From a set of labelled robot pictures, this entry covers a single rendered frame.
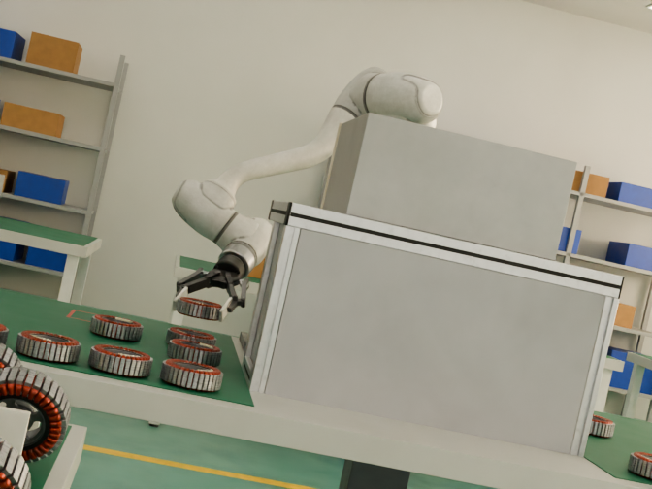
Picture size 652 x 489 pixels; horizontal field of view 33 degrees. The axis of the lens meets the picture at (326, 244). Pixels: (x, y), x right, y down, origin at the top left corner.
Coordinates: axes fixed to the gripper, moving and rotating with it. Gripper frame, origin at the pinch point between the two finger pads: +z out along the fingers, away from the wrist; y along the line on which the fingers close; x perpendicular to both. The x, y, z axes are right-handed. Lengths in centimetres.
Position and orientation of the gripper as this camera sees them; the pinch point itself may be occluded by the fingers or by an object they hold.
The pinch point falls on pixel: (200, 307)
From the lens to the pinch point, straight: 267.9
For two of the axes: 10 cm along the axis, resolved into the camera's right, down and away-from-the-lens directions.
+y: -9.5, -2.1, 2.4
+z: -3.1, 4.6, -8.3
